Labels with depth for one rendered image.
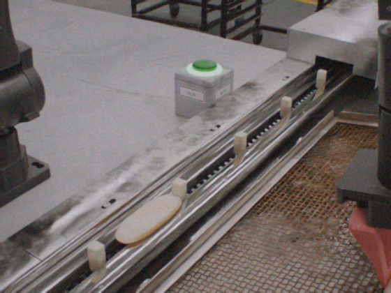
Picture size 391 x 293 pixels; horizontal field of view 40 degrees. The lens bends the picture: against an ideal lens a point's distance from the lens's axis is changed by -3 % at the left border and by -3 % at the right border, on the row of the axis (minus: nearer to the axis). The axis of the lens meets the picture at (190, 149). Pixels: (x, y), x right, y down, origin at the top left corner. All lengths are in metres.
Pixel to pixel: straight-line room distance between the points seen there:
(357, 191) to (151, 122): 0.54
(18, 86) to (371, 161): 0.41
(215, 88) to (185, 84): 0.05
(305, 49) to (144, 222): 0.54
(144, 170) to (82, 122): 0.24
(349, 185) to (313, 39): 0.64
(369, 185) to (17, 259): 0.34
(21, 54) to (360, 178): 0.42
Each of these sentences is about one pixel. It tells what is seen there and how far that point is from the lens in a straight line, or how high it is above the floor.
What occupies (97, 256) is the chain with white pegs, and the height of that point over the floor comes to 0.86.
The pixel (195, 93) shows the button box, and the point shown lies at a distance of 0.84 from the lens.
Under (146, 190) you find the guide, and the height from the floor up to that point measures 0.86.
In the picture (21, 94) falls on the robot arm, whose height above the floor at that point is 0.96.
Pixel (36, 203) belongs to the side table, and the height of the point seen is 0.82.
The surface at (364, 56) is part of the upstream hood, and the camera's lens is 0.97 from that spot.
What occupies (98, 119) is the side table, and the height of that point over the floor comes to 0.82.
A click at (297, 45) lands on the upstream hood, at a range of 1.02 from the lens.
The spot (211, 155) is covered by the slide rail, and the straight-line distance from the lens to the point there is 0.72.
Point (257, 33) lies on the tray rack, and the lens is 3.63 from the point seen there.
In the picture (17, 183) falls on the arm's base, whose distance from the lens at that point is 0.71.
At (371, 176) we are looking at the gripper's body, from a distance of 0.39.
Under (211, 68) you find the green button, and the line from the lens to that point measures 0.85.
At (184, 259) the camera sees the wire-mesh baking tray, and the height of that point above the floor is 0.89.
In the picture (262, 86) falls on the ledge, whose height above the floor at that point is 0.86.
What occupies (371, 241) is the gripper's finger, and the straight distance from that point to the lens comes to 0.40.
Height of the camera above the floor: 1.22
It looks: 31 degrees down
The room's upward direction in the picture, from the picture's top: 1 degrees clockwise
